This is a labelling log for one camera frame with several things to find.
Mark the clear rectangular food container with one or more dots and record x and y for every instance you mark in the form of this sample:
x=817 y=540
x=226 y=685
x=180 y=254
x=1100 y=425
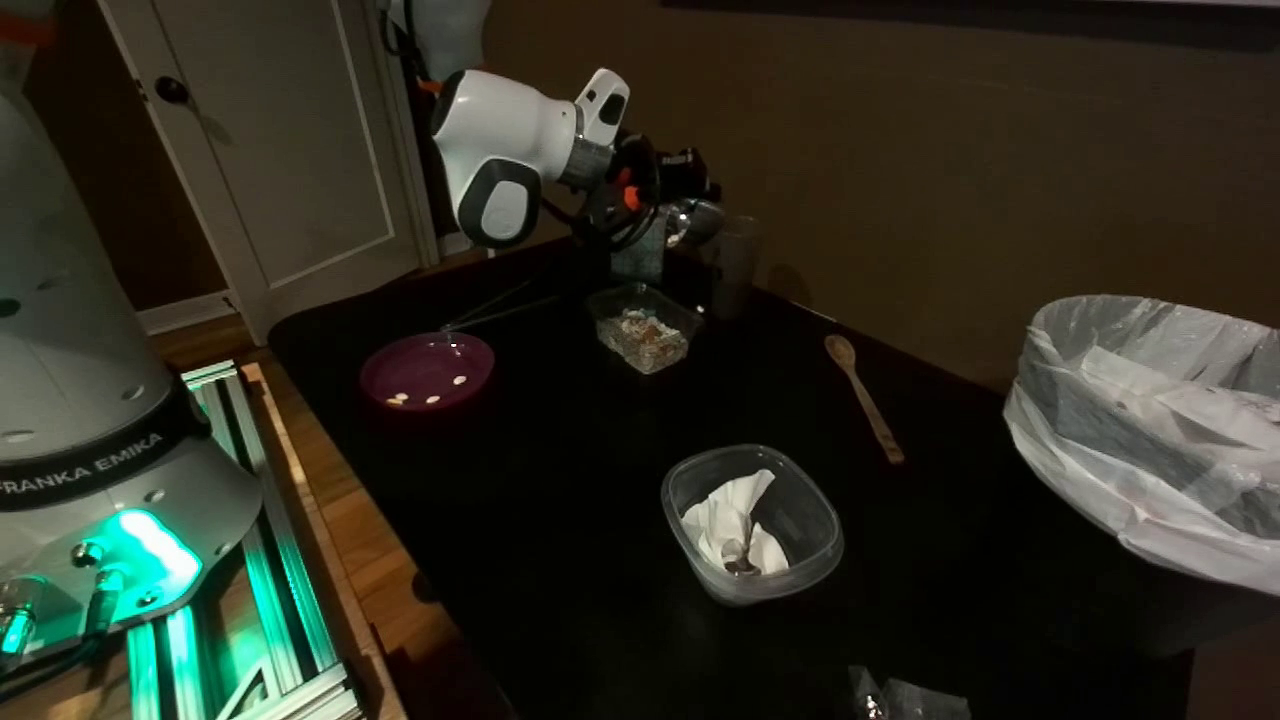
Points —
x=606 y=314

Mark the purple plastic bowl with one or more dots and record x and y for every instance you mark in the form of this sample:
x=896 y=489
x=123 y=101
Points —
x=426 y=375

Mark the crumpled white tissue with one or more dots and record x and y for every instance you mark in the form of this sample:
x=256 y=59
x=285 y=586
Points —
x=727 y=521

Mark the black trash can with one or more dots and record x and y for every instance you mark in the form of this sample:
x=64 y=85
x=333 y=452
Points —
x=1065 y=624

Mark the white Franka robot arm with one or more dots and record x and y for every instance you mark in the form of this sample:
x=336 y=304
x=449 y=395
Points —
x=82 y=332

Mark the aluminium frame stand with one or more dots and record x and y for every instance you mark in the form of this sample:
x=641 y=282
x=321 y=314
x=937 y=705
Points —
x=283 y=600

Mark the white trash bag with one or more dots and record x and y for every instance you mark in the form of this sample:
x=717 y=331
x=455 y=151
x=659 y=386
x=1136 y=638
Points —
x=1133 y=401

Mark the metal tongs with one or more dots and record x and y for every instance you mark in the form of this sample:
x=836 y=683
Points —
x=515 y=314

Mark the clear rounded plastic container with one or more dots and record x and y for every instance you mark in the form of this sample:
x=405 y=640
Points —
x=805 y=512

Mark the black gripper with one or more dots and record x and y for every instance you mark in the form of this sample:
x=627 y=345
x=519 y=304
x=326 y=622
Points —
x=654 y=222

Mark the wooden spoon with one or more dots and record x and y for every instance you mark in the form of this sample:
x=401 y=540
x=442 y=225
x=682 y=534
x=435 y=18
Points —
x=864 y=401

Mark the white and orange snack mix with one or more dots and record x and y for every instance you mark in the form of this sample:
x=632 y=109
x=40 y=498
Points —
x=641 y=342

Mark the clear snack packet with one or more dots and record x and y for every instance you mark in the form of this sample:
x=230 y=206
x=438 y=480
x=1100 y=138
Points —
x=906 y=699

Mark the black door knob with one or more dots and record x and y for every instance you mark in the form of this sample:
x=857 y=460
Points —
x=171 y=89

